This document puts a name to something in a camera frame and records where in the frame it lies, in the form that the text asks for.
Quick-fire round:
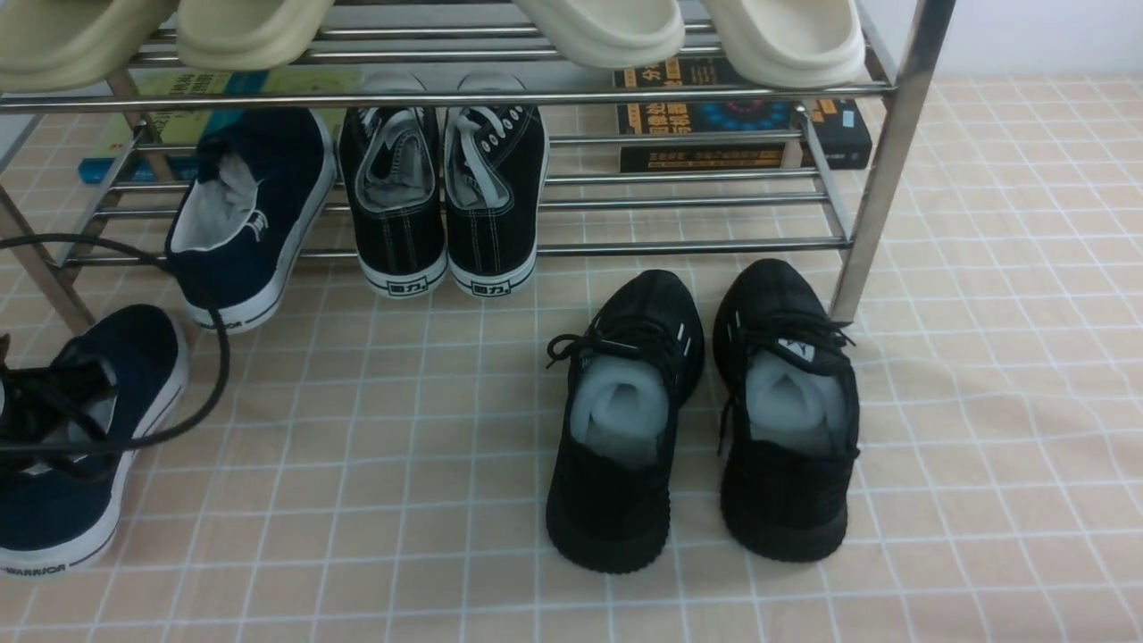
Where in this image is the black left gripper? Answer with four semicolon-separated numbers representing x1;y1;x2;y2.
3;338;119;483

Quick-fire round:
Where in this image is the black knit sneaker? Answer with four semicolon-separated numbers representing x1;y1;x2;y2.
546;270;705;574
712;259;860;563

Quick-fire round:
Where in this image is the black knit sneaker left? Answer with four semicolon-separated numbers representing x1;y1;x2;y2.
546;270;705;574

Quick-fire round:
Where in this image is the navy slip-on shoe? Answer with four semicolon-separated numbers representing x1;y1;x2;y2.
1;305;189;578
166;107;338;333

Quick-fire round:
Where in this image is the black canvas sneaker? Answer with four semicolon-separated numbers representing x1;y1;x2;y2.
442;104;550;298
338;104;448;298

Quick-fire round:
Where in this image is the olive foam slipper far left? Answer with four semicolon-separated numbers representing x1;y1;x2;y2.
1;1;177;94

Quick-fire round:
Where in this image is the green and blue book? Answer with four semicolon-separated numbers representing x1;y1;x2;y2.
77;66;363;186

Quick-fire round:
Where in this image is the black cable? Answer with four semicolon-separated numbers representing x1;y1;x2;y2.
0;234;232;456

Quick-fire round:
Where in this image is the black knit sneaker right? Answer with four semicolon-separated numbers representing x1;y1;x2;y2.
712;259;860;563

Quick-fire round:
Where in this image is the black canvas sneaker right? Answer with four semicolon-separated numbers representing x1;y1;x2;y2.
442;104;550;298

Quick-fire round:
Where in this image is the cream foam slipper far right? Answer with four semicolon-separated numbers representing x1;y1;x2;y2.
703;1;865;88

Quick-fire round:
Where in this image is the olive foam slipper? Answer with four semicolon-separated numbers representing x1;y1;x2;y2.
1;1;177;94
176;1;335;71

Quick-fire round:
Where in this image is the stainless steel shoe rack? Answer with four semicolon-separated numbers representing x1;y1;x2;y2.
3;1;956;332

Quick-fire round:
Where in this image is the black canvas sneaker left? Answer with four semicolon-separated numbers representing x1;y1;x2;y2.
338;104;448;298

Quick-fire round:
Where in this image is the cream foam slipper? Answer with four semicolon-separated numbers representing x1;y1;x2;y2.
703;1;865;88
513;0;686;71

